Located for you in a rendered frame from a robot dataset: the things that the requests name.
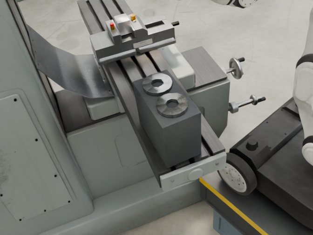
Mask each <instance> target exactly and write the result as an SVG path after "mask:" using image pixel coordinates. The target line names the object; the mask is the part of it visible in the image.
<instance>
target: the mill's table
mask: <svg viewBox="0 0 313 235"><path fill-rule="evenodd" d="M77 3H78V7H79V10H80V14H81V16H82V18H83V21H84V23H85V25H86V27H87V29H88V32H89V34H90V35H93V34H96V33H100V32H103V31H107V27H106V23H105V22H106V21H109V20H113V21H114V23H115V20H114V16H117V15H121V14H125V13H126V15H131V14H134V13H133V12H132V10H131V9H130V7H129V6H128V4H127V3H126V1H125V0H79V1H77ZM104 67H105V69H106V71H107V73H108V75H109V77H110V79H111V81H112V84H113V86H114V88H115V90H116V92H117V95H118V97H119V99H120V101H121V103H122V106H123V108H124V110H125V112H126V114H127V117H128V119H129V121H130V123H131V125H132V127H133V130H134V132H135V134H136V136H137V138H138V141H139V143H140V145H141V147H142V149H143V152H144V154H145V156H146V158H147V160H148V163H149V165H150V167H151V169H152V171H153V174H154V176H155V178H156V180H157V182H158V184H159V186H160V188H162V190H163V191H166V190H168V189H171V188H173V187H176V186H179V185H181V184H184V183H187V182H189V181H193V180H197V179H199V178H200V177H202V176H204V175H207V174H209V173H212V172H214V171H217V170H220V169H222V168H225V166H226V153H225V147H224V146H223V144H222V143H221V142H220V140H219V139H218V137H217V136H216V134H215V132H214V131H213V129H212V128H211V127H210V125H209V124H208V122H207V121H206V119H205V118H204V116H203V115H202V114H201V154H199V155H197V156H195V157H192V158H190V159H188V160H185V161H183V162H181V163H179V164H176V165H174V166H172V167H169V168H167V167H166V165H165V163H164V162H163V160H162V158H161V157H160V155H159V153H158V152H157V150H156V148H155V147H154V145H153V144H152V142H151V140H150V138H149V136H148V135H147V133H146V131H145V130H144V128H143V127H142V125H141V123H140V119H139V115H138V110H137V104H136V98H135V93H134V88H133V82H134V81H136V80H139V79H142V78H144V77H147V76H149V75H151V74H155V73H158V72H160V71H163V70H166V69H167V70H168V71H169V73H170V74H171V75H172V76H173V78H174V79H175V80H176V81H177V83H178V84H179V85H180V87H181V88H182V89H183V90H184V92H185V93H186V94H187V95H188V97H189V98H190V99H191V97H190V96H189V94H188V93H187V91H186V90H185V88H184V87H183V85H182V84H181V83H180V81H179V79H178V78H177V76H176V75H175V74H174V72H173V71H172V69H171V68H170V66H169V65H168V63H167V62H166V60H165V59H164V57H163V56H162V54H161V53H160V51H159V50H158V49H155V50H151V51H148V52H144V53H140V52H137V55H134V56H131V57H127V58H124V59H121V60H118V61H115V62H110V63H107V64H104ZM191 100H192V99H191ZM192 102H193V100H192ZM193 103H194V102H193ZM194 104H195V103H194Z"/></svg>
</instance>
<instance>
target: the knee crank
mask: <svg viewBox="0 0 313 235"><path fill-rule="evenodd" d="M265 100H266V98H265V97H261V96H255V95H251V96H250V99H248V100H245V101H242V102H240V103H236V102H235V101H232V102H229V108H228V111H230V113H232V114H233V113H236V112H238V108H240V107H242V106H245V105H248V104H253V105H257V104H258V103H259V102H262V101H265Z"/></svg>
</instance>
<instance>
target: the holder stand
mask: <svg viewBox="0 0 313 235"><path fill-rule="evenodd" d="M133 88H134V93H135V98H136V104H137V110H138V115H139V119H140V123H141V125H142V127H143V128H144V130H145V131H146V133H147V135H148V136H149V138H150V140H151V142H152V144H153V145H154V147H155V148H156V150H157V152H158V153H159V155H160V157H161V158H162V160H163V162H164V163H165V165H166V167H167V168H169V167H172V166H174V165H176V164H179V163H181V162H183V161H185V160H188V159H190V158H192V157H195V156H197V155H199V154H201V112H200V110H199V109H198V108H197V107H196V105H195V104H194V103H193V102H192V100H191V99H190V98H189V97H188V95H187V94H186V93H185V92H184V90H183V89H182V88H181V87H180V85H179V84H178V83H177V81H176V80H175V79H174V78H173V76H172V75H171V74H170V73H169V71H168V70H167V69H166V70H163V71H160V72H158V73H155V74H151V75H149V76H147V77H144V78H142V79H139V80H136V81H134V82H133Z"/></svg>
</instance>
